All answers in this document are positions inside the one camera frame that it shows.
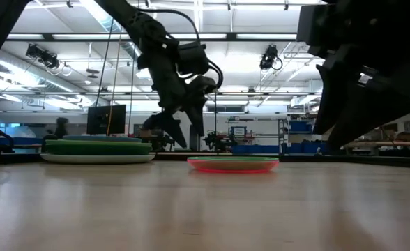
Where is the person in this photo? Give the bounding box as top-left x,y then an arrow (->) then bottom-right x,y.
54,116 -> 70,140

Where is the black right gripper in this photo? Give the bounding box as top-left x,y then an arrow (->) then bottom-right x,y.
312,0 -> 410,151

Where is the black overhead camera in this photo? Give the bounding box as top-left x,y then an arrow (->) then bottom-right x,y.
25,43 -> 60,70
259,44 -> 283,71

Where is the long blue storage bin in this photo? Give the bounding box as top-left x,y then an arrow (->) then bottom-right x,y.
231,143 -> 319,155

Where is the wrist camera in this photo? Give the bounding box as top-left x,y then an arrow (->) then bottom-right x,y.
176,40 -> 211,76
296,3 -> 331,43

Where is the green large plate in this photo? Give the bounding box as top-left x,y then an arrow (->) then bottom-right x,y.
44,139 -> 153,156

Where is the pink translucent small plate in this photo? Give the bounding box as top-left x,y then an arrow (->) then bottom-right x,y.
187,158 -> 280,174

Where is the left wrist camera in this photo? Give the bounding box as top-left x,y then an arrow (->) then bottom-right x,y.
176,40 -> 211,76

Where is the black computer monitor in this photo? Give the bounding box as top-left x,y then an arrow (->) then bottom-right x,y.
86,104 -> 127,136

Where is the small black robot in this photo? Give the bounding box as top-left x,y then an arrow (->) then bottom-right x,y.
204,130 -> 239,153

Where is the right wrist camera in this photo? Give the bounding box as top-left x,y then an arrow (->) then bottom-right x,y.
296,3 -> 331,43

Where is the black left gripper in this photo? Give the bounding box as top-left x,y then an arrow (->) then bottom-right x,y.
137,37 -> 219,150

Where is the blue-framed sign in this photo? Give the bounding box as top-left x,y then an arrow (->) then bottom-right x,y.
230,125 -> 248,138

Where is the overhead light bar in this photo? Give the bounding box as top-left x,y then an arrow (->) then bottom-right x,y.
6,32 -> 298,43

